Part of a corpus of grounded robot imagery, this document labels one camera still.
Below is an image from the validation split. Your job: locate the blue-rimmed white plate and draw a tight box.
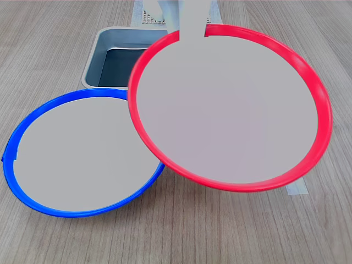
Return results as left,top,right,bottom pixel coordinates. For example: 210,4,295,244
1,87,166,218

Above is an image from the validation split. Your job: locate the pale perforated plate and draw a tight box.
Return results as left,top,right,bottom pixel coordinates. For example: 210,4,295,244
142,9,212,26

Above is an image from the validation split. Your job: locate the red-rimmed white plate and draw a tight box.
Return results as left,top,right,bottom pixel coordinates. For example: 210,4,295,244
127,24,334,193

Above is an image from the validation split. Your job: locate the steel tray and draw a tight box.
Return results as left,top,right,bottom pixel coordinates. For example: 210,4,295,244
81,26,180,90

